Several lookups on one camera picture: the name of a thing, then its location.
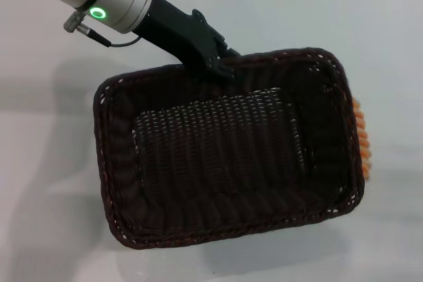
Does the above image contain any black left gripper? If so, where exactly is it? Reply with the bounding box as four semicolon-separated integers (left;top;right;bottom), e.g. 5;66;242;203
131;0;243;82

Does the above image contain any black woven rectangular basket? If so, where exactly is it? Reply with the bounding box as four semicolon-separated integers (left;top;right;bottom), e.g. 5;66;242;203
93;46;366;249

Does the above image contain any orange striped bread roll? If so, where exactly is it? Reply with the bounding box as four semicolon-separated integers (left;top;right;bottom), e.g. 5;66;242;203
351;96;374;180

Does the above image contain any black cable with metal connector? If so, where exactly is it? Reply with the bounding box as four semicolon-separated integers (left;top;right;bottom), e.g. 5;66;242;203
63;11;144;48

